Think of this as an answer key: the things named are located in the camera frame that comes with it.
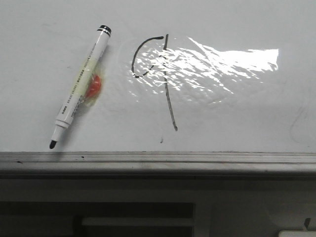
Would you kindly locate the white base with black slots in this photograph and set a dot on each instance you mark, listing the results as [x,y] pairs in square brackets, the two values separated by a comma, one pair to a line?
[157,208]

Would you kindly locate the white black-tipped whiteboard marker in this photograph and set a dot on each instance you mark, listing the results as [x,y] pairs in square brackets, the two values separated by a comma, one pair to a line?
[80,85]

